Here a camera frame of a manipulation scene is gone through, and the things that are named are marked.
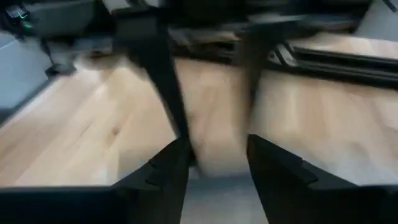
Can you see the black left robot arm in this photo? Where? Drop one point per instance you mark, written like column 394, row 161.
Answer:
column 56, row 18

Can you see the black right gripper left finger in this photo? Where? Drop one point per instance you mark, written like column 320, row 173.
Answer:
column 93, row 205

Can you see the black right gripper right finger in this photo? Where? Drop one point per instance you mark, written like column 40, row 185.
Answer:
column 311, row 205

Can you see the silver mounting plate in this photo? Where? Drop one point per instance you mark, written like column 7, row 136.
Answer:
column 281, row 56

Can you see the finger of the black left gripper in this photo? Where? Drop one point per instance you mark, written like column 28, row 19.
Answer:
column 253, row 62
column 161, row 77

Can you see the black metal table frame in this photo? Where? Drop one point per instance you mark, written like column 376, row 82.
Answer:
column 342, row 67

